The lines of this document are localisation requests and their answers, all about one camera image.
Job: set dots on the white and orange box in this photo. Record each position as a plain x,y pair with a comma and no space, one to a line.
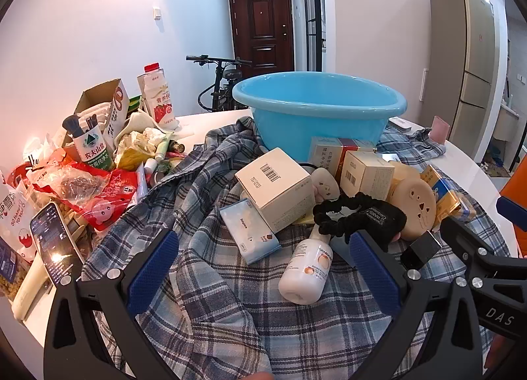
325,151

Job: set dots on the blue plaid shirt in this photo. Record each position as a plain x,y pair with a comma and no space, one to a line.
230,301

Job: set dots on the pasta bag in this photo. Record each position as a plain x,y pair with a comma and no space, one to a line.
10,277

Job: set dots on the white lotion bottle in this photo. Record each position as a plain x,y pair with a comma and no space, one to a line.
304,273

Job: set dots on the small black box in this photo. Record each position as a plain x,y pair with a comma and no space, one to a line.
422,250

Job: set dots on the crumpled tissue paper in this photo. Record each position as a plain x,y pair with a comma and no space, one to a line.
140,137

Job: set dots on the cream phone stand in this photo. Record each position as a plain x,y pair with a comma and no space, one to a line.
29,289

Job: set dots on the smartphone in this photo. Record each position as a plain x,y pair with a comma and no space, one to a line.
51,240

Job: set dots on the white makeup puff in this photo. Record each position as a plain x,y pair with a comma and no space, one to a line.
325,184

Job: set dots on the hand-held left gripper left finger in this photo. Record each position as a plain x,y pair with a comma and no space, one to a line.
154,264

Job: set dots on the white flat box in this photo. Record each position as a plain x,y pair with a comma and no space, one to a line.
401,123

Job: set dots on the yellow and blue packet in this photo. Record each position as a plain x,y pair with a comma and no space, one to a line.
448,194

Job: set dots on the small cream barcode box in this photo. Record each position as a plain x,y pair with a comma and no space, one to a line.
366,176

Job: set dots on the red cap milk carton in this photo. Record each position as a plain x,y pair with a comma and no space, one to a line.
158,96

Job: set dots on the wall light switch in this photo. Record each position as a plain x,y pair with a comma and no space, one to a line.
157,13

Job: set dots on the black scrunchie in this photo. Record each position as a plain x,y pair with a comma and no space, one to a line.
319,215

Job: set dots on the light blue tissue packet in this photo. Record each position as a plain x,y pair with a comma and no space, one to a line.
251,236

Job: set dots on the pale green tube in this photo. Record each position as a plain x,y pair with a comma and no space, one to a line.
163,147

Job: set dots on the beige refrigerator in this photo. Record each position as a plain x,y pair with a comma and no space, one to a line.
465,55

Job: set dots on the round beige compact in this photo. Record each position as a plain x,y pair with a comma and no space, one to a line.
416,203

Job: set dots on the red snack bag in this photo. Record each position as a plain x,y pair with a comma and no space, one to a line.
82,190

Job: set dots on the blue plastic basin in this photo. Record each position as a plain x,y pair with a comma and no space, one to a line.
321,116

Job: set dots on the open cardboard box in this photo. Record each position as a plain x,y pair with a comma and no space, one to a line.
99,100

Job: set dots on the white and red bag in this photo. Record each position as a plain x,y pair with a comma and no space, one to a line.
16,219

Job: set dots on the black fabric pouch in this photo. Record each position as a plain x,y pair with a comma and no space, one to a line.
387,219

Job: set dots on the orange chair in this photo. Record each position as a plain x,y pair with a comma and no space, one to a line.
514,232

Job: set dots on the cream box with barcode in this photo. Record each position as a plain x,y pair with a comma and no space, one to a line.
280,194

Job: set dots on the pink holder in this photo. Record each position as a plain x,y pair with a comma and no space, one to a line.
439,129

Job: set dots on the black bicycle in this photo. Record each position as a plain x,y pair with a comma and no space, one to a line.
222,87

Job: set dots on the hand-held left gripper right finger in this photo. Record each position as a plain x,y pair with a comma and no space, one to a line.
372,271

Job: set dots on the black framed glass door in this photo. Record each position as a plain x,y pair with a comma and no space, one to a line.
313,13

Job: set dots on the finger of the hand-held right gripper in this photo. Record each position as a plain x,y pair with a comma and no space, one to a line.
512,209
473,246

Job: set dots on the green label bottle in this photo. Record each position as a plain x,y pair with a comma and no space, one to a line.
92,149

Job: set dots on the dark red door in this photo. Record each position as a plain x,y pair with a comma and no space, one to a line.
261,26

